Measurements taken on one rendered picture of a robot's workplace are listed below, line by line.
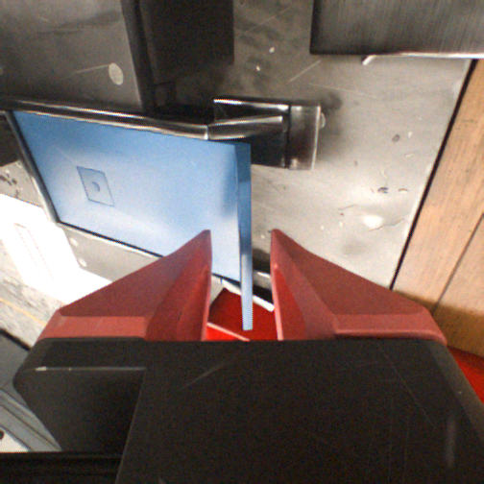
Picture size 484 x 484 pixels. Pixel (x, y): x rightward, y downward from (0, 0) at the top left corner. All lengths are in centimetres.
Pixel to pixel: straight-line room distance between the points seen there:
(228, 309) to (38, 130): 18
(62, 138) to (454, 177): 21
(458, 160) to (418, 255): 6
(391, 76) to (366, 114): 2
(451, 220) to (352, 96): 9
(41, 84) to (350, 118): 16
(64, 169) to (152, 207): 6
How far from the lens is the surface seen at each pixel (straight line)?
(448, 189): 21
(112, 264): 24
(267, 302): 16
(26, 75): 20
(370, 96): 19
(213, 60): 19
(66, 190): 21
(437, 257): 23
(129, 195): 17
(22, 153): 22
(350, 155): 20
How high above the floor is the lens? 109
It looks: 45 degrees down
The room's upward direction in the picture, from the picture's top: 140 degrees counter-clockwise
